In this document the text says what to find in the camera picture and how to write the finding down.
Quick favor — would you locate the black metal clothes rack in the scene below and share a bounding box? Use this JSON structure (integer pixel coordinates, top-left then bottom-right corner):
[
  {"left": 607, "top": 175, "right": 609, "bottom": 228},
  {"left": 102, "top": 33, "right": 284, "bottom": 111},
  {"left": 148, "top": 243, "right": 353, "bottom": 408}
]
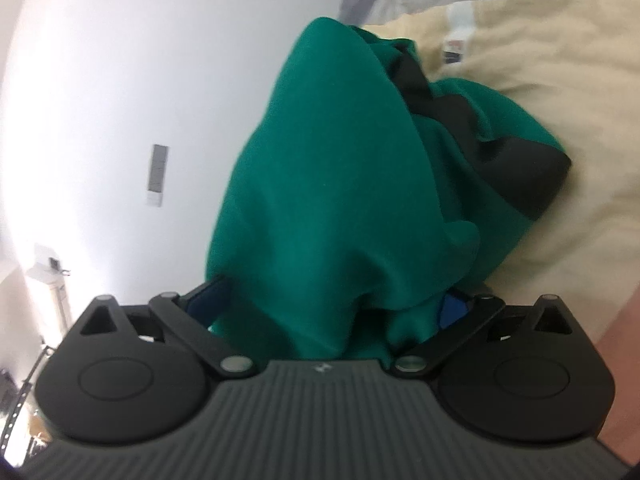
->
[{"left": 0, "top": 340, "right": 56, "bottom": 463}]

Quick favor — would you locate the green zip hoodie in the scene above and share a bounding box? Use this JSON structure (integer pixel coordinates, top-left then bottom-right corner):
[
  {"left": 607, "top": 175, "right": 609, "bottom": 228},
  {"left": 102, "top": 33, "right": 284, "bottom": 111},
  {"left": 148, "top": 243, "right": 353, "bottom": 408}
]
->
[{"left": 204, "top": 16, "right": 572, "bottom": 361}]

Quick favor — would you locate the patchwork bedsheet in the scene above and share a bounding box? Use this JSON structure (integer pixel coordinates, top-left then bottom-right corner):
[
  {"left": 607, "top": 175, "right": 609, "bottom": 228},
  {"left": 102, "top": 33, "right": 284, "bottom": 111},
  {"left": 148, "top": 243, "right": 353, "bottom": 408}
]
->
[{"left": 337, "top": 0, "right": 640, "bottom": 461}]

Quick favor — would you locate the grey wall switch panel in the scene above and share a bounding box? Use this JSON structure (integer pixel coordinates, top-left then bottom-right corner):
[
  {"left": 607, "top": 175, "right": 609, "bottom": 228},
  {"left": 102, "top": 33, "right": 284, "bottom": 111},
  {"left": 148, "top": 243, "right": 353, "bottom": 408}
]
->
[{"left": 146, "top": 144, "right": 169, "bottom": 207}]

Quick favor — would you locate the white air conditioner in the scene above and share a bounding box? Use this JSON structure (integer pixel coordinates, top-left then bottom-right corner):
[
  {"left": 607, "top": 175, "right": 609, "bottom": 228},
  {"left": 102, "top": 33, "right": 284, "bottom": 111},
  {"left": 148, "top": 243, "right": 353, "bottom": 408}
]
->
[{"left": 25, "top": 243, "right": 71, "bottom": 287}]

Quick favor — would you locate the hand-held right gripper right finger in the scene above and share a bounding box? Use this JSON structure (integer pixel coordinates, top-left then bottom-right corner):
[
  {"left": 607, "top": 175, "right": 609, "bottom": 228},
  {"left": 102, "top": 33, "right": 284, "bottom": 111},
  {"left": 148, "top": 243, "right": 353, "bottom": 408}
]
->
[{"left": 392, "top": 290, "right": 573, "bottom": 378}]

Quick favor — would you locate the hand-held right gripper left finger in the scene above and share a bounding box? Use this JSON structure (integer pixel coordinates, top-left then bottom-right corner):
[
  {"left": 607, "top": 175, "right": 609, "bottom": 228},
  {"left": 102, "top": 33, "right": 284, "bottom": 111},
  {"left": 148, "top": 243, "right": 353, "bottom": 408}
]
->
[{"left": 77, "top": 276, "right": 253, "bottom": 378}]

